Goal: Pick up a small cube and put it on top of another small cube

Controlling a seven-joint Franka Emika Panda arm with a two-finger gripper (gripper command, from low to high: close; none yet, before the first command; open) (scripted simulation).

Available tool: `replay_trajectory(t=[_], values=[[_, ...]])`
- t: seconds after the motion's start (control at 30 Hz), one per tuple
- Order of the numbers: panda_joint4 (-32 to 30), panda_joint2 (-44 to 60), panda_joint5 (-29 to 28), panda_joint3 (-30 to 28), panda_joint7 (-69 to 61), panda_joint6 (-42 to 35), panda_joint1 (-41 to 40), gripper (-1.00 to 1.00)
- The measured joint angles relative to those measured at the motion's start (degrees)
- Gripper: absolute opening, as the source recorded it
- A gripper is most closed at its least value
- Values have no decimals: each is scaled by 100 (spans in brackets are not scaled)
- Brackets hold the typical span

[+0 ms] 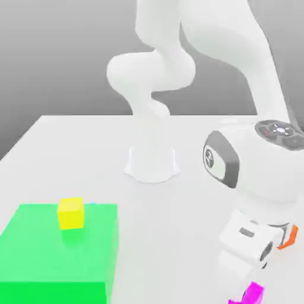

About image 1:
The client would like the small yellow cube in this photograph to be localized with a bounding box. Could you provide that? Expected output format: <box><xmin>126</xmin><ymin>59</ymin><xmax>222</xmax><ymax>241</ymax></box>
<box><xmin>57</xmin><ymin>197</ymin><xmax>86</xmax><ymax>230</ymax></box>

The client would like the small magenta cube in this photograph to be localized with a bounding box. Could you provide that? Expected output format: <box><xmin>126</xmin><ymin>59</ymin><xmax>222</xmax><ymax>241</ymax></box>
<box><xmin>227</xmin><ymin>281</ymin><xmax>265</xmax><ymax>304</ymax></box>

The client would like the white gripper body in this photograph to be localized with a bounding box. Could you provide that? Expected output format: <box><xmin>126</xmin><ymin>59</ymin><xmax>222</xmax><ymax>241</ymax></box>
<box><xmin>217</xmin><ymin>249</ymin><xmax>254</xmax><ymax>298</ymax></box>

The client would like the small orange cube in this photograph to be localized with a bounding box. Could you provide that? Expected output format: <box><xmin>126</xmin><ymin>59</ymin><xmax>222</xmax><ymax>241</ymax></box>
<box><xmin>276</xmin><ymin>224</ymin><xmax>299</xmax><ymax>251</ymax></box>

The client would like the large green box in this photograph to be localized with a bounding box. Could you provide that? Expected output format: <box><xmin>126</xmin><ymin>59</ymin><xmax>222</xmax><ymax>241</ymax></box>
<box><xmin>0</xmin><ymin>203</ymin><xmax>119</xmax><ymax>304</ymax></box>

